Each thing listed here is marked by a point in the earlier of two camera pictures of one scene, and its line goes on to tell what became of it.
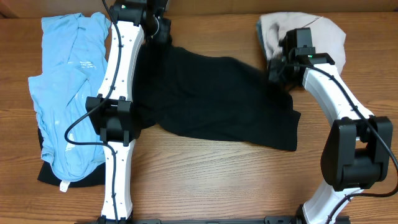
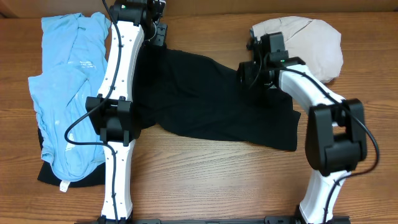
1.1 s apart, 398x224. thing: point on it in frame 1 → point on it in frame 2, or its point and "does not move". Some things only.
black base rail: [268, 220] does not move
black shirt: [222, 99] does not move
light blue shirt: [74, 49] does not move
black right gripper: [277, 72] → [252, 43]
